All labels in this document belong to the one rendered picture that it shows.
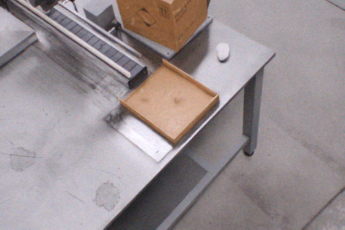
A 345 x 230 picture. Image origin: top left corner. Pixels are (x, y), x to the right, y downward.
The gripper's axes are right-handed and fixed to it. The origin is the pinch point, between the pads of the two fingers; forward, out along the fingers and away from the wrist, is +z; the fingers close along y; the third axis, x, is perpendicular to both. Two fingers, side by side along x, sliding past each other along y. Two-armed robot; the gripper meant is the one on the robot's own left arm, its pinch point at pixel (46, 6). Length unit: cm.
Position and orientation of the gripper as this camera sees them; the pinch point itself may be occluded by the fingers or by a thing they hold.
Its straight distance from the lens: 214.1
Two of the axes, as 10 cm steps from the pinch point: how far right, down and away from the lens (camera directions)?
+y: -6.5, 6.4, -4.0
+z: -3.9, 1.7, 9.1
